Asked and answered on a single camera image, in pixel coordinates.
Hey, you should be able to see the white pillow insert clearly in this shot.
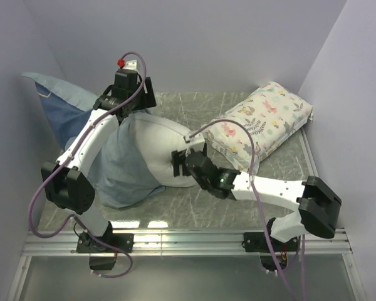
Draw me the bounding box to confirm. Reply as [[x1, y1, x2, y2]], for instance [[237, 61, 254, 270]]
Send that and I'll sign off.
[[129, 112, 197, 187]]

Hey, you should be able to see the blue pillowcase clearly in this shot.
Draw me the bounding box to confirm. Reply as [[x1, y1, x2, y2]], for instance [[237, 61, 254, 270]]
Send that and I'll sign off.
[[23, 72, 165, 209]]

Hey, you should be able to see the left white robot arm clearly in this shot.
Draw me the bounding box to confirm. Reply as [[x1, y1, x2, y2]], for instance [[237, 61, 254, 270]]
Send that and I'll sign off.
[[38, 66, 156, 252]]

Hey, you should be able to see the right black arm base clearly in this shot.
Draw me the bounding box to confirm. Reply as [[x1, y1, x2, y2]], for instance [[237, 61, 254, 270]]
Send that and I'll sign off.
[[241, 231, 301, 276]]

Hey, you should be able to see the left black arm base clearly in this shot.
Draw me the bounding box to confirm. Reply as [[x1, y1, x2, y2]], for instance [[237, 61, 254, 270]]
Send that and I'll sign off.
[[76, 232, 134, 278]]

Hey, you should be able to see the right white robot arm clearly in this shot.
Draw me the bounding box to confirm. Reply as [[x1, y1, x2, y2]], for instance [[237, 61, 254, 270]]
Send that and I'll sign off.
[[171, 150, 342, 251]]

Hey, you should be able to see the floral patterned pillow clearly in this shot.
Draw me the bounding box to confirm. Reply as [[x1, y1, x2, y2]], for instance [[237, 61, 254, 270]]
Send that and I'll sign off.
[[203, 82, 313, 173]]

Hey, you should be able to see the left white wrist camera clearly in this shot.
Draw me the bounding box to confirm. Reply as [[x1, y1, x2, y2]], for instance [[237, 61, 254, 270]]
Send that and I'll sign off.
[[117, 58, 138, 72]]

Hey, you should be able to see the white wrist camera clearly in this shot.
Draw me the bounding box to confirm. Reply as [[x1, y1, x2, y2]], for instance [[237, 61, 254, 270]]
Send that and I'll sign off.
[[184, 133, 206, 156], [117, 58, 138, 72]]

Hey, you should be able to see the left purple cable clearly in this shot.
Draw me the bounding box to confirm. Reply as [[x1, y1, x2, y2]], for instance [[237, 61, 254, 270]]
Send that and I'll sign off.
[[28, 51, 147, 279]]

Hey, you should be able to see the purple cable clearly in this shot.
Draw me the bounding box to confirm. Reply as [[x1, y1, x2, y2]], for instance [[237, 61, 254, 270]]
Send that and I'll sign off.
[[187, 118, 298, 301], [28, 51, 147, 279]]

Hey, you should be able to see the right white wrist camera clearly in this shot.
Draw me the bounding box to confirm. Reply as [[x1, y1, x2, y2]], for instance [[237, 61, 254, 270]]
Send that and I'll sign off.
[[184, 133, 206, 156]]

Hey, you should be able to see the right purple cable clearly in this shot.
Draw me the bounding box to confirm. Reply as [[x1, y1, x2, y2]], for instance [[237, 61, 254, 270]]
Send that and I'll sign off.
[[187, 118, 298, 301]]

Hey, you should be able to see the aluminium mounting rail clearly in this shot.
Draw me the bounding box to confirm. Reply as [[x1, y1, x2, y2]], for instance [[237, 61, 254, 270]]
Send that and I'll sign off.
[[21, 228, 352, 256]]

